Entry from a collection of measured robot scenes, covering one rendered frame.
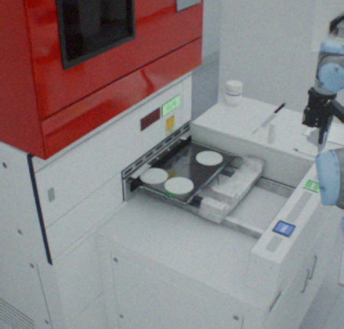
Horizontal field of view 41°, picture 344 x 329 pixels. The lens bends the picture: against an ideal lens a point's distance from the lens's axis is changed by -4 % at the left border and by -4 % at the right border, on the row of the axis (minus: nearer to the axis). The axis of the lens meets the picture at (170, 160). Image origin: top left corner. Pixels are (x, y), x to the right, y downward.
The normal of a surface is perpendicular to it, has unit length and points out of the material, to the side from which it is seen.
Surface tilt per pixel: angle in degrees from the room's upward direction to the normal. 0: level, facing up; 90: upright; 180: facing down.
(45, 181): 90
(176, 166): 0
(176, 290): 90
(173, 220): 0
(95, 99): 90
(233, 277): 0
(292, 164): 90
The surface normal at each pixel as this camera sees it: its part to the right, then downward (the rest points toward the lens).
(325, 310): 0.00, -0.84
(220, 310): -0.55, 0.45
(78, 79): 0.83, 0.29
